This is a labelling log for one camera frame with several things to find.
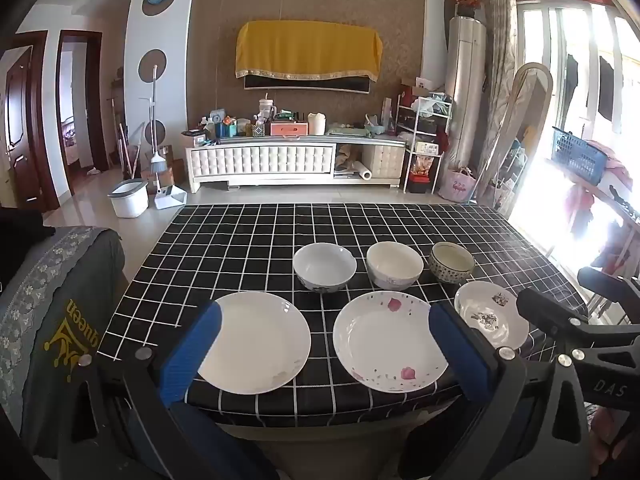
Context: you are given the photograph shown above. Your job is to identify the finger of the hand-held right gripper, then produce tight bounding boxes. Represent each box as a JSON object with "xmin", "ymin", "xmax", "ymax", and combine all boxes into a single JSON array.
[
  {"xmin": 577, "ymin": 266, "xmax": 640, "ymax": 311},
  {"xmin": 517, "ymin": 287, "xmax": 591, "ymax": 343}
]

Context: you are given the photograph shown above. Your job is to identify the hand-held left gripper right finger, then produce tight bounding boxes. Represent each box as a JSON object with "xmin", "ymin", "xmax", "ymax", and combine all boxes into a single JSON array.
[{"xmin": 400, "ymin": 302, "xmax": 593, "ymax": 480}]

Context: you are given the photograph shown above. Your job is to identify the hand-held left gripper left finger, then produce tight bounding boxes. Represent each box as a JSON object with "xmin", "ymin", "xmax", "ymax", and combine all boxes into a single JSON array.
[{"xmin": 35, "ymin": 302, "xmax": 224, "ymax": 480}]

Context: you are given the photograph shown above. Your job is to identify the white bowl with dark print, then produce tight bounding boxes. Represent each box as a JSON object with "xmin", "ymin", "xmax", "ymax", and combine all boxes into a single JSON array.
[{"xmin": 292, "ymin": 243, "xmax": 358, "ymax": 293}]

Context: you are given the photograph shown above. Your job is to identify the person's right hand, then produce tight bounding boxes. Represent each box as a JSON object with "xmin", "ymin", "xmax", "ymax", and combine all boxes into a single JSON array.
[{"xmin": 591, "ymin": 405, "xmax": 634, "ymax": 480}]

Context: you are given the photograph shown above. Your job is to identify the small white printed plate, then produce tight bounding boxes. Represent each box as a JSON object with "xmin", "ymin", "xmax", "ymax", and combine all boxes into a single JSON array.
[{"xmin": 454, "ymin": 281, "xmax": 530, "ymax": 351}]

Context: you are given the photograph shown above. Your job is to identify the plain white plate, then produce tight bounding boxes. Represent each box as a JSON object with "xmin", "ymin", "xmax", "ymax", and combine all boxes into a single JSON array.
[{"xmin": 197, "ymin": 291, "xmax": 312, "ymax": 395}]

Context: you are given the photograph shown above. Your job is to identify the white plate with pink petals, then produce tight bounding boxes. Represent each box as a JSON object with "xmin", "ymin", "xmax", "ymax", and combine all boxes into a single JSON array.
[{"xmin": 332, "ymin": 291, "xmax": 450, "ymax": 394}]

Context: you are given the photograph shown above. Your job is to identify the blue patterned dark-rimmed bowl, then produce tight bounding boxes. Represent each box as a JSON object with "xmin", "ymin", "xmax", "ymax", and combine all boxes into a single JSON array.
[{"xmin": 428, "ymin": 241, "xmax": 476, "ymax": 284}]

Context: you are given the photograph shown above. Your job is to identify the cream white floral bowl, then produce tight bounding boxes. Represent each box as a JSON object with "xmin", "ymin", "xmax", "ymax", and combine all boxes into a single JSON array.
[{"xmin": 366, "ymin": 241, "xmax": 425, "ymax": 292}]

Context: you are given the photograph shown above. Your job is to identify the black white checked tablecloth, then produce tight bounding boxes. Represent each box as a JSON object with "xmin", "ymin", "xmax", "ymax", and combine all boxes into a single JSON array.
[{"xmin": 95, "ymin": 203, "xmax": 589, "ymax": 417}]

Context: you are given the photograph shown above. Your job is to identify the blue plastic basket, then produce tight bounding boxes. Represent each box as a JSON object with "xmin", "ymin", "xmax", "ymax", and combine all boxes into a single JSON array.
[{"xmin": 551, "ymin": 126, "xmax": 610, "ymax": 187}]

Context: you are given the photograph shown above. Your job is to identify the grey embroidered chair cover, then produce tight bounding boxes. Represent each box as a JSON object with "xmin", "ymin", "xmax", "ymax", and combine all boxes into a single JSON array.
[{"xmin": 0, "ymin": 226, "xmax": 126, "ymax": 456}]

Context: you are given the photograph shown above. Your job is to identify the pink bag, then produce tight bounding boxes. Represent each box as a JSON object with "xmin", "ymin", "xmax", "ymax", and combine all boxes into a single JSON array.
[{"xmin": 439, "ymin": 166, "xmax": 476, "ymax": 203}]

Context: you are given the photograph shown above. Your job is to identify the white dustpan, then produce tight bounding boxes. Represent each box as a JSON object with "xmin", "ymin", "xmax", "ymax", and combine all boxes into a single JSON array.
[{"xmin": 154, "ymin": 185, "xmax": 188, "ymax": 210}]

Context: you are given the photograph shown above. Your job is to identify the white mop bucket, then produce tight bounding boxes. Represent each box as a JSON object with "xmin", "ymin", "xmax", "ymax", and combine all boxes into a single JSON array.
[{"xmin": 107, "ymin": 178, "xmax": 150, "ymax": 219}]

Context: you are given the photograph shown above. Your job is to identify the cardboard box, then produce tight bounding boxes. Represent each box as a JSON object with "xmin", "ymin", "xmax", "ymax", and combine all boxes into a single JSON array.
[{"xmin": 141, "ymin": 159, "xmax": 174, "ymax": 187}]

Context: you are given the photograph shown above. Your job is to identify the standing oval mirror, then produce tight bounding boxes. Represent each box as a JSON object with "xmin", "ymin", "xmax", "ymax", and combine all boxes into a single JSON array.
[{"xmin": 472, "ymin": 62, "xmax": 554, "ymax": 211}]

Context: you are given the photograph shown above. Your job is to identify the white paper roll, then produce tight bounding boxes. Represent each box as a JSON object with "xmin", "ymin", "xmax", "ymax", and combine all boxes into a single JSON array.
[{"xmin": 345, "ymin": 160, "xmax": 374, "ymax": 182}]

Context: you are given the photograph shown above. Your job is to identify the white padded cabinet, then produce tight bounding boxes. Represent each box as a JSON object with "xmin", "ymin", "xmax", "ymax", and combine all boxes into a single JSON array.
[{"xmin": 185, "ymin": 132, "xmax": 407, "ymax": 193}]

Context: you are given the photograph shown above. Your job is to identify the silver tower air conditioner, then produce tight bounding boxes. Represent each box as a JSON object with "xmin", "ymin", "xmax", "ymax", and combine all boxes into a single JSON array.
[{"xmin": 446, "ymin": 16, "xmax": 487, "ymax": 171}]

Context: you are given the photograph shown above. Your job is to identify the patterned beige curtain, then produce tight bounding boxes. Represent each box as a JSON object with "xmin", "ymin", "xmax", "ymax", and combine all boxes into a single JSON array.
[{"xmin": 482, "ymin": 0, "xmax": 518, "ymax": 128}]

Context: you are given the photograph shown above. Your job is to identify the brown wooden door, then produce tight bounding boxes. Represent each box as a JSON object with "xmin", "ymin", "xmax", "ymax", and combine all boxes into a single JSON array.
[{"xmin": 0, "ymin": 45, "xmax": 51, "ymax": 211}]

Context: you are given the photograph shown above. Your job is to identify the vase with red flowers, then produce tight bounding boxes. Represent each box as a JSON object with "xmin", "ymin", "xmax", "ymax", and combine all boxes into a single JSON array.
[{"xmin": 450, "ymin": 0, "xmax": 486, "ymax": 18}]

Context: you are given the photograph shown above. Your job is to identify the yellow cloth cover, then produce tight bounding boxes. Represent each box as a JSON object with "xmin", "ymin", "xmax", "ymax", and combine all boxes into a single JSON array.
[{"xmin": 236, "ymin": 20, "xmax": 384, "ymax": 81}]

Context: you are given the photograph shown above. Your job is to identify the white wire shelf rack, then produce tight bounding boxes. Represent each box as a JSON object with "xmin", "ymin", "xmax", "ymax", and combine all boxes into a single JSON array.
[{"xmin": 397, "ymin": 91, "xmax": 453, "ymax": 195}]

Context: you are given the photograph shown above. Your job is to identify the white-handled broom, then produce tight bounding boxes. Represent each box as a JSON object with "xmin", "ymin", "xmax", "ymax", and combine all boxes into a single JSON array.
[{"xmin": 147, "ymin": 66, "xmax": 169, "ymax": 177}]

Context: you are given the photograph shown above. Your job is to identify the brown wooden door frame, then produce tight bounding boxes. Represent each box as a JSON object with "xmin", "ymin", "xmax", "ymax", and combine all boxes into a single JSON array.
[{"xmin": 55, "ymin": 30, "xmax": 110, "ymax": 196}]

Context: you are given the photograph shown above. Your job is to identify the brown round wall disc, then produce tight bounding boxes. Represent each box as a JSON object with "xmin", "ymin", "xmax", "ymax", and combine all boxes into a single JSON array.
[{"xmin": 138, "ymin": 49, "xmax": 167, "ymax": 81}]

